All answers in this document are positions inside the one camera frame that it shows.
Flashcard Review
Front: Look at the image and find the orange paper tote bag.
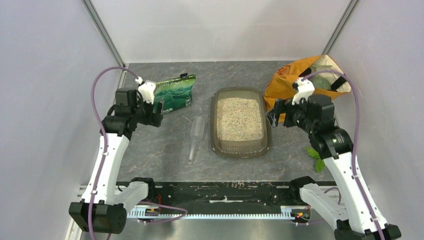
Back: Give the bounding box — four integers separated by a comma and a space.
263, 54, 352, 122

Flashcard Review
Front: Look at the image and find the green cat litter bag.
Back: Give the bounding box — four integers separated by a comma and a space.
154, 74, 197, 115

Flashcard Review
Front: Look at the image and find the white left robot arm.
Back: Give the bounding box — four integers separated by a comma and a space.
68, 86, 163, 234

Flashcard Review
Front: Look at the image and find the white toy radish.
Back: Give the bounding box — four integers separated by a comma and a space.
305, 147, 326, 173

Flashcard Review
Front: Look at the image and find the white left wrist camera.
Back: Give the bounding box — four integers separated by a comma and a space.
135, 76, 157, 105

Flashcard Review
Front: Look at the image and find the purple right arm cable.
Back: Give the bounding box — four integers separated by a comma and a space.
299, 69, 387, 240

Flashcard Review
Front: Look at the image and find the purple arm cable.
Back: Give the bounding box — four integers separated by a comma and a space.
299, 69, 387, 240
87, 66, 188, 240

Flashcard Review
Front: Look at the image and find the white toothed cable strip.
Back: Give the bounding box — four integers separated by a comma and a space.
127, 205, 296, 221

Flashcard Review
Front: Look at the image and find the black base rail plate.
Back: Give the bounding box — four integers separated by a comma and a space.
145, 181, 307, 214

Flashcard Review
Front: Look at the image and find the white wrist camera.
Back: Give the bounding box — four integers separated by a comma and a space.
291, 77, 315, 105
135, 76, 157, 105

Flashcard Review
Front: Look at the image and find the aluminium frame post right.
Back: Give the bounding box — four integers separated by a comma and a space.
321, 0, 360, 55

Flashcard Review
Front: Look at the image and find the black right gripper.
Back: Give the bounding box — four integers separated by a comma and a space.
265, 94, 317, 134

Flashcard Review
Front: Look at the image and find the black bag clip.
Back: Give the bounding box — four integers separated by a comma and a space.
179, 73, 189, 80

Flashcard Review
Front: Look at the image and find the clear plastic scoop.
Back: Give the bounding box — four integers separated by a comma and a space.
188, 116, 206, 164

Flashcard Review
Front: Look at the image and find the brown translucent litter box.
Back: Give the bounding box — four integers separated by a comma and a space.
210, 87, 272, 159

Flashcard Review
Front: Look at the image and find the aluminium front frame rail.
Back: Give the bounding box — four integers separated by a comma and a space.
76, 182, 149, 212

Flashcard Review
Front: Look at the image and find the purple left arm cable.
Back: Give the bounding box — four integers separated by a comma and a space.
87, 66, 188, 240

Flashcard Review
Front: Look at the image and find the aluminium frame post left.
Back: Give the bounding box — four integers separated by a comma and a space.
82, 0, 127, 69

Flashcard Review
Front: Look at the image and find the green knitted ball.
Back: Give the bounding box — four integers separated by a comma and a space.
310, 75, 332, 90

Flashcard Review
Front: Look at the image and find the aluminium frame post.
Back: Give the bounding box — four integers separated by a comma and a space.
321, 0, 360, 55
82, 0, 127, 69

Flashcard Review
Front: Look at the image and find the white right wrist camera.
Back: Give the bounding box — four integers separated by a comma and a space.
291, 77, 315, 105

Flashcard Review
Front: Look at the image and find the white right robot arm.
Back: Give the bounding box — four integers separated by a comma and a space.
267, 94, 402, 240

